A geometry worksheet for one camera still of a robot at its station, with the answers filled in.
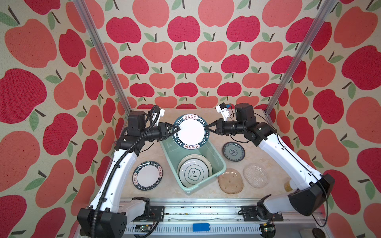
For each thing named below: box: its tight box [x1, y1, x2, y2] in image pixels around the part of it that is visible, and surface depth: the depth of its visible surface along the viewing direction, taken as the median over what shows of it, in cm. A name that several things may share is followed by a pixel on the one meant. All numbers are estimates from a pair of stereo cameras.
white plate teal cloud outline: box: [178, 158, 210, 188], surface depth 88 cm
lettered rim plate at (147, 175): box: [131, 160, 164, 191], surface depth 88 cm
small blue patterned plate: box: [222, 141, 246, 162], surface depth 99 cm
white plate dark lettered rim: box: [172, 113, 210, 150], surface depth 70 cm
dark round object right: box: [312, 228, 326, 238], surface depth 62 cm
